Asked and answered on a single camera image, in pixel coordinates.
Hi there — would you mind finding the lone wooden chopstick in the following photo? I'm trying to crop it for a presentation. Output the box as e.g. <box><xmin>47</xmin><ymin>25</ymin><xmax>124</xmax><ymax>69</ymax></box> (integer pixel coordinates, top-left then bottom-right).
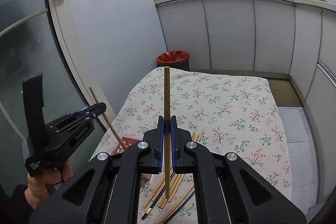
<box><xmin>163</xmin><ymin>67</ymin><xmax>171</xmax><ymax>200</ymax></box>

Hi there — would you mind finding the person's left hand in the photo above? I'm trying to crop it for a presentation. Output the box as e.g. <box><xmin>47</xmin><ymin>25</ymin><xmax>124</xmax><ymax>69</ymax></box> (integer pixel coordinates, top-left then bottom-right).
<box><xmin>24</xmin><ymin>160</ymin><xmax>74</xmax><ymax>210</ymax></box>

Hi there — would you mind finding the wooden chopstick pile left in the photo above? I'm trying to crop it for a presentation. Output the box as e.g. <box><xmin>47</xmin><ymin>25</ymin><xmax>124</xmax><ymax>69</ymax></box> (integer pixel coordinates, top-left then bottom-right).
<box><xmin>141</xmin><ymin>130</ymin><xmax>205</xmax><ymax>210</ymax></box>

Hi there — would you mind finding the pink perforated utensil holder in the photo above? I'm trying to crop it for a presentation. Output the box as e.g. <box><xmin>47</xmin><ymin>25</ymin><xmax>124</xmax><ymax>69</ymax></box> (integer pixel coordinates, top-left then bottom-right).
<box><xmin>110</xmin><ymin>135</ymin><xmax>153</xmax><ymax>180</ymax></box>

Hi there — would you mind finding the floral tablecloth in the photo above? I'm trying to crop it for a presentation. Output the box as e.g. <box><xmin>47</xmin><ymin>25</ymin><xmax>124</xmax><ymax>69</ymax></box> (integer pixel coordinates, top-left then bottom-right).
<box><xmin>90</xmin><ymin>66</ymin><xmax>293</xmax><ymax>224</ymax></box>

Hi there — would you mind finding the red lined trash bin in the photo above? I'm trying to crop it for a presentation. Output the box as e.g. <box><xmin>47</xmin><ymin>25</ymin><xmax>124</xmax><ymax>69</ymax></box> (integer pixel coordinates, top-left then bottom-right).
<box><xmin>157</xmin><ymin>51</ymin><xmax>190</xmax><ymax>71</ymax></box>

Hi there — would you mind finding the wooden chopstick in pile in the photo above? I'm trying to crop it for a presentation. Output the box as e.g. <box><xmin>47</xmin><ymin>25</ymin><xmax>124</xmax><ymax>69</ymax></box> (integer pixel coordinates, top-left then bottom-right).
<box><xmin>158</xmin><ymin>174</ymin><xmax>193</xmax><ymax>211</ymax></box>

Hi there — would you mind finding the green floor mat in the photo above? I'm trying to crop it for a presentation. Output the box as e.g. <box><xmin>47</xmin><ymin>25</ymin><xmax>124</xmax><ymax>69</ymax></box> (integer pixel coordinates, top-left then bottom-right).
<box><xmin>268</xmin><ymin>79</ymin><xmax>302</xmax><ymax>107</ymax></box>

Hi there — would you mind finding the white cabinet front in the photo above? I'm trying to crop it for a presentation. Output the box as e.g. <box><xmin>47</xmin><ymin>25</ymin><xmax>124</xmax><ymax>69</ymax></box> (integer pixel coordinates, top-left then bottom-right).
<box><xmin>154</xmin><ymin>0</ymin><xmax>335</xmax><ymax>198</ymax></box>

